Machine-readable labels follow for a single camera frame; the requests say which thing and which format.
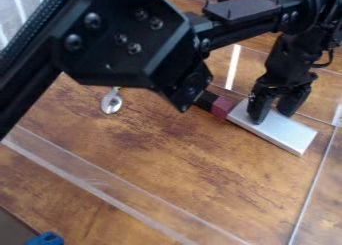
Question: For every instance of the blue object at bottom edge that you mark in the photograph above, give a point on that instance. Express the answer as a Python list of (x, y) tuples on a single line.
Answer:
[(46, 238)]

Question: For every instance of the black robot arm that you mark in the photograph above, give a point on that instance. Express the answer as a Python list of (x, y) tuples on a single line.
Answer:
[(141, 43)]

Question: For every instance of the spoon with yellow handle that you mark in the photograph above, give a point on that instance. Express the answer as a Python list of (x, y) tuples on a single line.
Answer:
[(112, 101)]

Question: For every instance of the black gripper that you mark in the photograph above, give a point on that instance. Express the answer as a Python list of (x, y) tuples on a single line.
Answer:
[(286, 78)]

